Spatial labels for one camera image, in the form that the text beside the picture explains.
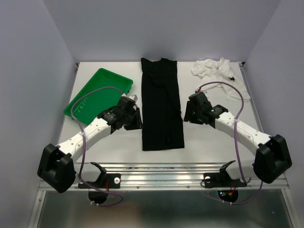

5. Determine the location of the black t shirt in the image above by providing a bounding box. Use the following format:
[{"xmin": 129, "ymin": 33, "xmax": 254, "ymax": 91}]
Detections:
[{"xmin": 141, "ymin": 58, "xmax": 184, "ymax": 151}]

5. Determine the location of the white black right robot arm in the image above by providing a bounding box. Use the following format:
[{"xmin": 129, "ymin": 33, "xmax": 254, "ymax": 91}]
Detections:
[{"xmin": 184, "ymin": 98, "xmax": 292, "ymax": 185}]

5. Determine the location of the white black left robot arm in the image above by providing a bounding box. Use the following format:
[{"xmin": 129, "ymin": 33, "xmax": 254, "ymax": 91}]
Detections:
[{"xmin": 37, "ymin": 105, "xmax": 142, "ymax": 193}]

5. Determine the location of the green plastic tray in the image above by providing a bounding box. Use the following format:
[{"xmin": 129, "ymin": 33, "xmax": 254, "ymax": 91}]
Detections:
[{"xmin": 64, "ymin": 68, "xmax": 133, "ymax": 125}]

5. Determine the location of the white t shirt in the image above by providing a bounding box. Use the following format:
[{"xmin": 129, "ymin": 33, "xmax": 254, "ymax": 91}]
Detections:
[{"xmin": 191, "ymin": 57, "xmax": 251, "ymax": 102}]

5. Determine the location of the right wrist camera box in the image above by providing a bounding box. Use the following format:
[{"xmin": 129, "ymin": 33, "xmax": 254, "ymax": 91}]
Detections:
[{"xmin": 189, "ymin": 92, "xmax": 209, "ymax": 104}]

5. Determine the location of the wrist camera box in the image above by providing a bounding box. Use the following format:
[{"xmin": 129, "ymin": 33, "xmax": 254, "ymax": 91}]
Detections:
[
  {"xmin": 189, "ymin": 92, "xmax": 209, "ymax": 104},
  {"xmin": 117, "ymin": 95, "xmax": 138, "ymax": 109}
]

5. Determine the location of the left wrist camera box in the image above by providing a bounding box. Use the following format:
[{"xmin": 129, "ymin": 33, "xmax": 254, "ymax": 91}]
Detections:
[{"xmin": 117, "ymin": 95, "xmax": 138, "ymax": 109}]

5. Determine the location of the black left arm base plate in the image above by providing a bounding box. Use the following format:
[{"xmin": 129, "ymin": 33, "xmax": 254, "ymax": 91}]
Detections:
[{"xmin": 82, "ymin": 173, "xmax": 121, "ymax": 189}]

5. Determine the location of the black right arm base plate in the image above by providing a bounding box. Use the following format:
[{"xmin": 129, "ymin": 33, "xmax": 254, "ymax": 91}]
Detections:
[{"xmin": 200, "ymin": 172, "xmax": 247, "ymax": 189}]

